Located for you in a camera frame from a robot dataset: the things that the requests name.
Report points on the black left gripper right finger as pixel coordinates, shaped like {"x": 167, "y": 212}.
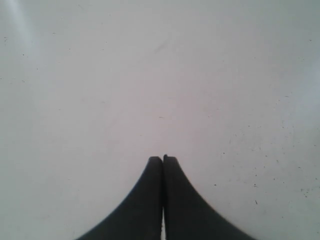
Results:
{"x": 187, "y": 216}

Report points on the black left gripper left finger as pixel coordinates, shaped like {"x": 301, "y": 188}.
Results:
{"x": 139, "y": 216}

